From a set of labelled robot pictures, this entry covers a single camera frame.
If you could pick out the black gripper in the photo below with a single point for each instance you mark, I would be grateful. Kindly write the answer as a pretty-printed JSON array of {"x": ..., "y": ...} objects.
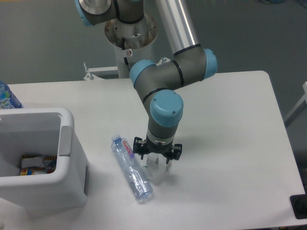
[{"x": 169, "y": 151}]

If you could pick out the clear plastic bag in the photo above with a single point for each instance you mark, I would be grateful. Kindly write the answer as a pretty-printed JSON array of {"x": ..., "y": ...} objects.
[{"x": 156, "y": 166}]

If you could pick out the clear plastic water bottle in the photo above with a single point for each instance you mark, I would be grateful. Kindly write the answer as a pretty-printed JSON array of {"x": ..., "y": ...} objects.
[{"x": 131, "y": 168}]

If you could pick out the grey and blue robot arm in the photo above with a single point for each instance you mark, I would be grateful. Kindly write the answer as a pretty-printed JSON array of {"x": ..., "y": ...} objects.
[{"x": 155, "y": 84}]

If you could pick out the white plastic trash can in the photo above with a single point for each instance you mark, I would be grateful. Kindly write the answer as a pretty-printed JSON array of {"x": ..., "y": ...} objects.
[{"x": 42, "y": 131}]

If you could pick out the colourful wrappers in trash can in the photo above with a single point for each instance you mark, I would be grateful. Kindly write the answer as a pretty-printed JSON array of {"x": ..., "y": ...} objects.
[{"x": 37, "y": 164}]

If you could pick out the black clamp at table edge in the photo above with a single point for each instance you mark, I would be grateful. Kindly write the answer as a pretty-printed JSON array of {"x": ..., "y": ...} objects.
[{"x": 299, "y": 205}]

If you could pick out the blue labelled bottle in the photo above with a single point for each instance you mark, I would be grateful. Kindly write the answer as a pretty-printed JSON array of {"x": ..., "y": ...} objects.
[{"x": 7, "y": 98}]

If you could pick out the white frame at right edge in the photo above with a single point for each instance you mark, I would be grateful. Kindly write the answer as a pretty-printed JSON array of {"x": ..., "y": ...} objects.
[{"x": 297, "y": 109}]

